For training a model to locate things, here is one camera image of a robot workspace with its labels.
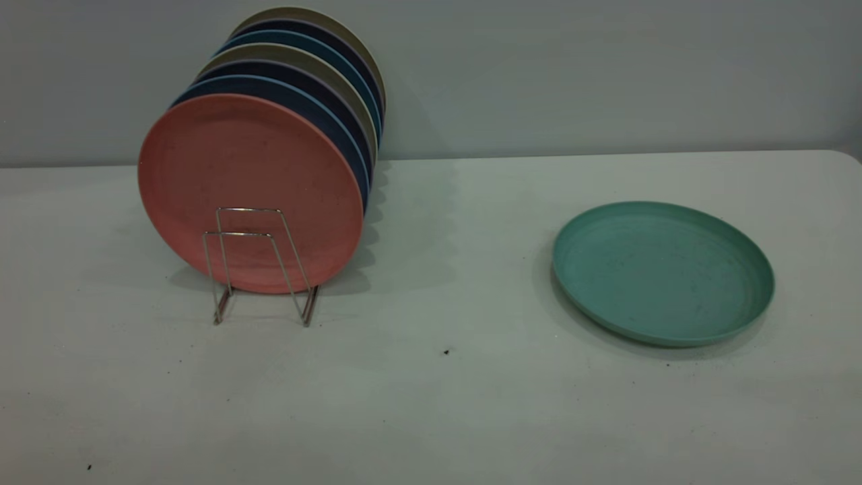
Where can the green plate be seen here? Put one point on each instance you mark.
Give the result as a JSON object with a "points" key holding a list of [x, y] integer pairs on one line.
{"points": [[663, 269]]}

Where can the pink plate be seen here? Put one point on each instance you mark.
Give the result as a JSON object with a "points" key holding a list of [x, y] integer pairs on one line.
{"points": [[236, 162]]}

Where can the blue plate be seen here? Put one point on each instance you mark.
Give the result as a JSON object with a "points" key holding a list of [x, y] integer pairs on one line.
{"points": [[269, 84]]}

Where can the dark purple plate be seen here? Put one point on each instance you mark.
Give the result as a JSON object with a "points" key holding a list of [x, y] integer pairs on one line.
{"points": [[283, 69], [303, 25]]}

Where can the beige plate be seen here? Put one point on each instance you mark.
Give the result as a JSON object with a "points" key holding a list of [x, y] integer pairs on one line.
{"points": [[283, 52], [289, 12]]}

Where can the teal plate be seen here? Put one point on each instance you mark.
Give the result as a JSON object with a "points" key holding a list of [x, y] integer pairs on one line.
{"points": [[296, 39]]}

